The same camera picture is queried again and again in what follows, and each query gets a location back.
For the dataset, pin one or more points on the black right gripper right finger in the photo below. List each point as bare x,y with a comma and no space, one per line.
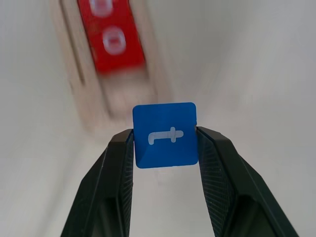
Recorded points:
237,197

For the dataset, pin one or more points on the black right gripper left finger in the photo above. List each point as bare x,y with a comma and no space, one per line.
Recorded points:
98,197

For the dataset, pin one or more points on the blue block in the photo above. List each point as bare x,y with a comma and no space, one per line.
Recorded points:
165,150

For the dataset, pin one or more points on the red block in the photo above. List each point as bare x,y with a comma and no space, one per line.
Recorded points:
128,59
85,12

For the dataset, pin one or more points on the wooden tray with slot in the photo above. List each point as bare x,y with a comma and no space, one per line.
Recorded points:
123,93

